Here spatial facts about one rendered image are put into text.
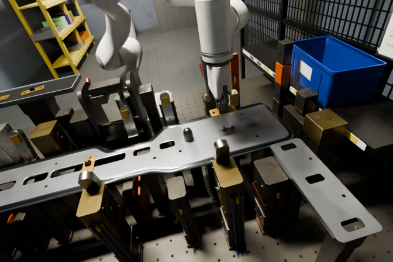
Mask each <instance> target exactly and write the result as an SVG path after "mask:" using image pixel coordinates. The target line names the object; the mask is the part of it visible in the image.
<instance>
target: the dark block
mask: <svg viewBox="0 0 393 262"><path fill-rule="evenodd" d="M139 96H140V99H141V101H142V104H143V106H144V108H145V109H146V112H147V115H148V117H149V121H150V123H151V126H152V129H153V132H154V135H155V134H156V133H157V132H158V131H159V130H161V129H162V128H163V127H164V126H163V123H162V120H161V116H160V113H159V111H158V107H157V104H156V98H155V94H154V91H153V87H152V84H151V83H149V84H144V85H139ZM169 147H170V145H169V143H168V142H167V143H163V144H161V145H160V149H166V148H169Z"/></svg>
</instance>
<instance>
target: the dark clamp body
mask: <svg viewBox="0 0 393 262"><path fill-rule="evenodd" d="M70 124H71V125H72V127H73V129H74V130H75V132H76V133H77V135H78V137H79V138H80V139H81V141H82V143H83V144H84V147H86V146H87V147H91V146H102V147H104V148H106V149H108V150H110V148H109V146H108V144H107V143H106V142H105V143H103V142H101V140H100V138H99V136H98V134H97V132H96V131H95V129H94V127H93V125H92V123H91V122H90V120H89V118H88V116H87V114H86V113H85V111H84V109H78V110H76V111H75V112H74V114H73V116H72V118H71V120H70ZM101 160H102V161H103V163H104V164H108V163H112V162H115V161H116V159H115V157H114V156H113V157H108V158H104V159H101ZM120 183H123V181H119V182H115V183H114V184H115V185H116V184H120Z"/></svg>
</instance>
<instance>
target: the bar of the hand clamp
mask: <svg viewBox="0 0 393 262"><path fill-rule="evenodd" d="M200 59H201V66H202V72H203V76H204V83H205V90H206V94H207V96H208V102H210V101H211V100H210V96H209V90H210V88H209V85H208V73H207V65H206V64H205V62H204V61H203V59H202V56H200Z"/></svg>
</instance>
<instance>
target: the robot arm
mask: <svg viewBox="0 0 393 262"><path fill-rule="evenodd" d="M91 1H92V2H93V3H94V4H95V5H96V6H97V7H98V8H99V9H101V10H102V11H104V12H105V17H106V32H105V34H104V36H103V38H102V40H101V41H100V43H99V45H98V48H97V50H96V61H97V63H98V65H99V66H100V67H101V68H102V69H103V70H106V71H113V70H115V69H118V68H120V67H122V66H125V67H124V68H123V70H122V72H121V73H120V74H119V76H118V78H119V77H120V78H121V79H122V82H123V87H127V86H126V73H127V72H132V74H133V76H134V78H135V81H136V84H137V87H138V89H139V85H142V82H141V80H140V77H139V67H140V63H141V60H142V56H143V51H142V47H141V45H140V43H139V42H138V41H137V40H136V39H134V38H131V37H129V34H130V27H131V15H130V13H129V11H128V9H127V8H126V7H125V6H123V5H122V4H120V3H119V1H121V0H91ZM163 1H164V2H166V3H167V4H169V5H172V6H191V7H195V9H196V17H197V22H198V30H199V38H200V44H201V52H202V59H203V61H204V62H205V64H206V65H207V73H208V85H209V88H210V90H211V92H212V93H213V95H214V97H215V98H216V99H215V100H216V108H217V109H218V110H219V113H220V114H221V113H225V112H228V111H229V105H228V103H229V97H228V95H229V96H231V95H232V81H231V74H230V66H229V63H230V62H231V60H232V57H233V43H232V37H233V34H234V33H235V32H237V31H239V30H240V29H242V28H244V27H245V26H246V24H247V23H248V21H249V10H248V8H247V6H246V5H245V4H244V3H243V1H242V0H163Z"/></svg>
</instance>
